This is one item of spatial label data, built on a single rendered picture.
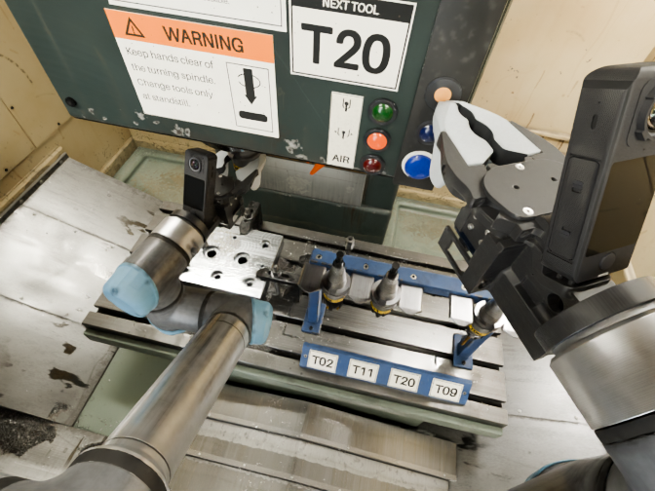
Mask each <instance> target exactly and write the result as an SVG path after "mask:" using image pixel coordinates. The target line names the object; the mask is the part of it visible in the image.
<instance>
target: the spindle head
mask: <svg viewBox="0 0 655 491"><path fill-rule="evenodd" d="M4 1H5V2H6V4H7V6H8V8H9V9H10V11H11V13H12V15H13V16H14V18H15V20H16V22H17V23H18V25H19V28H20V29H21V31H22V33H23V35H24V36H25V38H26V40H27V42H28V43H29V45H30V47H31V49H32V50H33V52H34V54H35V55H36V56H37V58H38V60H39V61H40V63H41V65H42V67H43V68H44V70H45V72H46V74H47V75H48V77H49V79H50V81H51V82H52V84H53V86H54V88H55V89H56V91H57V93H58V95H59V97H60V99H61V101H62V102H63V104H64V106H65V107H66V109H67V111H68V113H69V114H70V115H71V116H73V117H74V118H76V119H82V120H87V121H92V122H98V123H103V124H107V125H112V126H118V127H123V128H128V129H134V130H139V131H144V132H154V133H158V134H163V135H169V136H174V137H179V138H184V139H190V140H195V141H200V142H206V143H210V144H215V145H220V146H226V147H231V148H236V149H242V150H247V151H251V152H256V153H262V154H267V155H272V156H278V157H283V158H288V159H293V160H298V161H303V162H308V163H314V164H319V165H324V166H329V167H335V168H340V169H345V170H354V171H359V172H363V171H362V169H361V167H360V162H361V159H362V157H363V156H365V155H368V154H375V155H378V156H380V157H381V158H382V159H383V160H384V162H385V169H384V171H383V172H381V173H380V174H377V175H380V176H386V177H391V178H394V174H395V171H396V167H397V163H398V160H399V157H400V153H401V149H402V145H403V142H404V138H405V131H406V128H407V124H408V120H409V116H410V113H411V109H412V105H413V102H414V99H415V95H416V91H417V87H418V84H419V80H420V76H421V72H422V69H423V65H424V61H425V57H426V55H427V51H428V47H429V43H430V40H431V36H432V32H433V28H434V25H435V21H436V17H437V13H438V10H439V6H440V3H441V0H405V1H410V2H417V4H416V9H415V13H414V18H413V22H412V27H411V30H410V35H409V39H408V44H407V48H406V53H405V61H404V65H403V70H402V74H401V79H400V83H399V87H398V91H397V92H394V91H389V90H383V89H377V88H372V87H366V86H360V85H354V84H348V83H342V82H336V81H331V80H325V79H320V78H314V77H308V76H302V75H296V74H290V41H289V0H286V11H287V32H284V31H277V30H271V29H265V28H259V27H252V26H246V25H240V24H234V23H228V22H222V21H216V20H209V19H198V18H192V17H186V16H180V15H174V14H167V13H161V12H155V11H149V10H142V9H137V8H131V7H124V6H118V5H112V4H109V1H108V0H4ZM512 3H513V0H508V1H507V4H506V6H505V9H504V11H503V14H502V16H501V19H500V20H499V23H498V25H497V28H496V30H495V33H494V36H493V38H492V41H491V43H490V46H489V48H488V51H487V53H486V56H485V58H484V61H483V63H482V67H481V70H480V72H479V75H478V77H477V80H476V83H475V85H474V87H473V89H472V92H471V94H470V97H469V99H468V102H467V103H469V104H471V103H472V101H473V98H474V96H475V93H476V91H477V88H478V86H479V83H480V81H481V78H482V75H483V73H484V71H485V68H486V66H487V63H488V61H489V58H490V56H491V53H492V51H493V48H494V46H495V44H496V41H497V39H498V36H499V34H500V31H501V29H502V26H503V24H504V21H505V19H506V16H507V15H508V13H509V10H510V8H511V5H512ZM104 8H106V9H112V10H118V11H124V12H131V13H137V14H143V15H149V16H154V17H161V18H167V19H178V20H185V21H191V22H197V23H202V24H209V25H215V26H221V27H227V28H233V29H240V30H245V31H251V32H257V33H264V34H270V35H273V46H274V61H275V78H276V94H277V110H278V126H279V138H278V137H272V136H267V135H261V134H256V133H251V132H241V131H235V130H230V129H225V128H220V127H215V126H209V125H204V124H198V123H193V122H188V121H182V120H178V119H172V118H167V117H162V116H156V115H151V114H145V113H144V111H143V108H142V106H141V103H140V101H139V98H138V95H137V93H136V90H135V86H134V84H133V81H132V78H131V76H130V73H129V71H128V68H127V66H126V64H125V61H124V59H123V56H122V54H121V51H120V48H119V46H118V43H117V41H116V38H115V36H114V33H113V30H112V28H111V25H110V23H109V20H108V18H107V15H106V12H105V11H104ZM331 92H337V93H343V94H352V95H358V96H363V97H364V101H363V108H362V115H361V121H360V127H359V134H358V141H357V148H356V155H355V162H354V168H353V169H349V168H344V167H340V166H334V165H329V164H327V160H328V133H329V118H330V105H331ZM379 98H388V99H390V100H392V101H393V102H394V103H395V104H396V106H397V109H398V114H397V118H396V119H395V121H394V122H393V123H391V124H389V125H385V126H381V125H377V124H375V123H373V122H372V121H371V120H370V118H369V116H368V110H369V107H370V105H371V104H372V103H373V102H374V101H375V100H377V99H379ZM371 129H382V130H384V131H386V132H387V133H388V134H389V135H390V137H391V143H390V146H389V147H388V148H387V149H386V150H384V151H381V152H374V151H371V150H369V149H368V148H367V147H366V146H365V143H364V138H365V134H366V133H367V132H368V131H369V130H371Z"/></svg>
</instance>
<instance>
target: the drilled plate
mask: <svg viewBox="0 0 655 491"><path fill-rule="evenodd" d="M240 236H241V234H240V230H239V226H233V227H232V228H231V230H229V229H227V228H224V227H222V228H219V227H216V228H215V229H214V231H213V232H212V233H211V235H210V237H209V238H208V239H207V242H208V244H209V245H208V246H207V247H206V248H205V249H200V251H201V252H200V251H199V253H198V254H196V255H195V257H194V258H193V259H192V260H191V262H190V263H191V264H193V266H190V265H189V264H188V266H187V267H186V268H185V270H184V271H183V273H185V272H186V275H185V274H183V273H182V274H183V275H181V274H180V276H179V277H180V279H181V281H182V283H183V285H186V286H192V287H197V288H202V289H207V290H212V291H217V292H223V293H228V294H233V295H239V296H244V297H248V298H251V297H253V298H254V299H258V300H262V301H264V298H265V296H266V293H267V290H268V287H269V285H270V283H271V282H269V281H265V280H261V279H259V278H258V277H256V278H257V281H256V278H255V277H254V276H256V274H253V270H255V271H256V270H258V269H262V267H263V268H273V266H274V265H277V264H278V261H279V258H280V255H281V253H282V250H283V247H284V236H281V235H276V234H271V233H267V232H262V231H257V230H252V229H250V231H249V232H248V233H247V235H246V236H245V235H244V236H243V235H242V237H240ZM224 237H226V238H225V240H226V241H225V240H224ZM264 239H265V240H264ZM269 241H270V242H269ZM226 242H227V243H226ZM231 243H232V244H231ZM258 244H259V245H258ZM218 246H219V247H220V249H218ZM268 246H269V247H268ZM262 247H263V248H262ZM265 247H266V248H265ZM264 248H265V249H264ZM224 250H225V251H224ZM202 252H203V253H202ZM219 252H220V254H219V255H218V253H219ZM201 254H203V255H201ZM199 256H201V257H199ZM214 257H217V258H215V259H212V258H214ZM206 258H208V259H209V260H208V259H207V260H206ZM251 258H252V259H251ZM211 259H212V260H211ZM223 261H224V262H223ZM249 261H250V262H249ZM259 261H260V262H259ZM262 261H263V262H262ZM233 262H234V263H233ZM196 263H198V266H196ZM244 263H245V264H244ZM253 263H254V264H253ZM255 263H256V265H255ZM259 263H260V264H259ZM210 264H211V265H210ZM242 264H243V268H242ZM248 264H249V265H248ZM261 264H262V265H261ZM264 264H265V265H264ZM245 265H246V266H245ZM258 265H261V266H260V267H259V266H258ZM250 266H251V268H250ZM256 266H257V267H256ZM232 267H234V268H232ZM194 268H195V270H194ZM213 268H214V271H213ZM244 268H245V269H244ZM256 268H258V269H256ZM189 269H191V270H190V271H188V270H189ZM202 269H203V270H202ZM204 269H205V270H204ZM216 269H217V270H216ZM219 269H220V270H219ZM207 270H208V271H207ZM244 270H245V271H244ZM221 271H222V272H221ZM202 272H203V273H202ZM187 273H189V274H187ZM194 274H195V275H194ZM197 274H199V276H198V275H197ZM224 274H225V275H224ZM200 276H201V277H200ZM210 276H211V277H210ZM248 276H249V277H248ZM243 277H247V278H246V279H243ZM254 278H255V279H254ZM242 280H243V283H242Z"/></svg>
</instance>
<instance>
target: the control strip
mask: <svg viewBox="0 0 655 491"><path fill-rule="evenodd" d="M507 1H508V0H441V3H440V6H439V10H438V14H437V17H436V21H435V25H434V29H433V32H432V36H431V40H430V44H429V47H428V51H427V55H426V58H425V61H424V65H423V69H422V72H421V76H420V80H419V84H418V87H417V91H416V95H415V99H414V102H413V105H412V109H411V113H410V116H409V120H408V124H407V128H406V131H405V138H404V142H403V145H402V149H401V153H400V157H399V160H398V163H397V167H396V171H395V174H394V178H393V182H392V183H394V184H399V185H404V186H409V187H414V188H419V189H425V190H430V191H433V188H434V184H433V183H432V181H431V178H430V176H428V177H427V178H424V179H414V178H411V177H409V176H408V175H407V174H406V173H405V162H406V160H407V159H408V158H410V157H411V156H414V155H425V156H428V157H429V158H431V159H432V155H433V149H434V144H435V142H431V143H428V142H424V141H423V140H422V139H421V138H420V136H419V133H420V131H421V129H422V128H424V127H426V126H430V125H432V126H433V117H434V113H435V110H436V107H437V105H438V102H437V101H436V100H435V92H436V91H437V90H438V89H440V88H448V89H450V91H451V98H450V99H449V100H454V101H464V102H468V99H469V97H470V94H471V92H472V89H473V87H474V85H475V83H476V80H477V77H478V75H479V72H480V70H481V67H482V63H483V61H484V58H485V56H486V53H487V51H488V48H489V46H490V43H491V41H492V38H493V36H494V33H495V30H496V28H497V25H498V23H499V20H500V19H501V16H502V14H503V11H504V9H505V6H506V4H507ZM382 103H383V104H387V105H389V106H390V107H391V108H392V109H393V117H392V119H391V120H390V121H388V122H386V123H380V122H377V121H376V120H375V119H374V118H373V116H372V110H373V108H374V107H375V106H376V105H378V104H382ZM397 114H398V109H397V106H396V104H395V103H394V102H393V101H392V100H390V99H388V98H379V99H377V100H375V101H374V102H373V103H372V104H371V105H370V107H369V109H368V116H369V118H370V120H371V121H372V122H373V123H375V124H377V125H381V126H385V125H389V124H391V123H393V122H394V121H395V119H396V118H397ZM373 133H381V134H383V135H384V136H385V137H386V139H387V144H386V146H385V147H384V148H382V149H379V150H376V149H372V148H371V147H370V146H369V145H368V144H367V139H368V137H369V136H370V135H371V134H373ZM364 143H365V146H366V147H367V148H368V149H369V150H371V151H374V152H381V151H384V150H386V149H387V148H388V147H389V146H390V143H391V137H390V135H389V134H388V133H387V132H386V131H384V130H382V129H371V130H369V131H368V132H367V133H366V134H365V138H364ZM367 159H375V160H377V161H378V162H379V163H380V164H381V170H380V171H379V172H376V173H370V172H367V171H366V170H365V169H364V161H365V160H367ZM360 167H361V169H362V171H363V172H365V173H367V174H370V175H377V174H380V173H381V172H383V171H384V169H385V162H384V160H383V159H382V158H381V157H380V156H378V155H375V154H368V155H365V156H363V157H362V159H361V162H360Z"/></svg>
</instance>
